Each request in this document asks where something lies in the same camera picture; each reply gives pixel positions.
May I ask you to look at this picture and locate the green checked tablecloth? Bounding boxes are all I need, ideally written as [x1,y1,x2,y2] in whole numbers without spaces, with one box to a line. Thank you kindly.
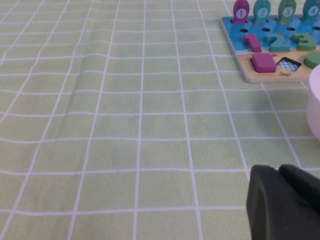
[0,0,320,240]

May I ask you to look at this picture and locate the purple number 1 piece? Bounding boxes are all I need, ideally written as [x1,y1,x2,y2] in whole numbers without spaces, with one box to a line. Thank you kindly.
[242,33,263,53]

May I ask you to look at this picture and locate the colourful wooden puzzle board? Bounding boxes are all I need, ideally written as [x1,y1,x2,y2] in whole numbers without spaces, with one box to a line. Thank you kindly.
[221,13,320,84]

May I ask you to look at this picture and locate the teal number 2 piece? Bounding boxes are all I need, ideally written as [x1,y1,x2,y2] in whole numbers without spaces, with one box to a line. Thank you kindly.
[264,33,291,53]

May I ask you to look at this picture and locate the teal fish piece 2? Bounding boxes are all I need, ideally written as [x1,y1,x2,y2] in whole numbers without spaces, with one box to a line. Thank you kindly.
[252,0,273,24]

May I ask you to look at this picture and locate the purple rectangle piece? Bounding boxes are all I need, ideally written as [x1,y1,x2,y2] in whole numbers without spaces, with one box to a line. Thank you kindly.
[250,52,278,73]

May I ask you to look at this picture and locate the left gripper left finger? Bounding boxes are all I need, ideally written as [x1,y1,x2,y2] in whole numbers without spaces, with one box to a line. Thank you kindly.
[246,164,320,240]

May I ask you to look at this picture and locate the green number 3 piece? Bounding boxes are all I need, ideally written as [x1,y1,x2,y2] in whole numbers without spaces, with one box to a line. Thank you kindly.
[290,32,316,51]

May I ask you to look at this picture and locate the green fish piece 3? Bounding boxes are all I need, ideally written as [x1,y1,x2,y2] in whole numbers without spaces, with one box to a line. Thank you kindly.
[276,0,298,25]

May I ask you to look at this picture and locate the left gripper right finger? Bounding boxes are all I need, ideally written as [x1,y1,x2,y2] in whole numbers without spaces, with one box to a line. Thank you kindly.
[278,163,320,215]

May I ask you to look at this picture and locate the pink plastic bowl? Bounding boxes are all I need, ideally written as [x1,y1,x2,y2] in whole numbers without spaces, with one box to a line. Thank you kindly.
[306,64,320,142]

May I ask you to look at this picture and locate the blue-green fish piece 4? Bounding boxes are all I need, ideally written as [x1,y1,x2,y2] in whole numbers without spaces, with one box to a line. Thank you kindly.
[301,0,320,23]

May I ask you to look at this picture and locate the purple fish piece 1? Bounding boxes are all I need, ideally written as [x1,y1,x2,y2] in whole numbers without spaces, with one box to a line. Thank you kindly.
[232,0,251,25]

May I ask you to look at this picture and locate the green circle piece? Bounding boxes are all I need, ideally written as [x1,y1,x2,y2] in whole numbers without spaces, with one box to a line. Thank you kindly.
[303,51,320,70]

